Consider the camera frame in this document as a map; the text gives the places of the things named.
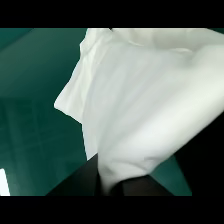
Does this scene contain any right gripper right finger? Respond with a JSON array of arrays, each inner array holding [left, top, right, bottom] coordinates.
[[110, 174, 172, 197]]

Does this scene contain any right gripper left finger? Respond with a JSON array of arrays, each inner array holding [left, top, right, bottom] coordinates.
[[45, 152, 102, 197]]

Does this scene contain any white T-shirt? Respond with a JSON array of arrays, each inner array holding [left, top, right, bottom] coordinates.
[[53, 27, 224, 196]]

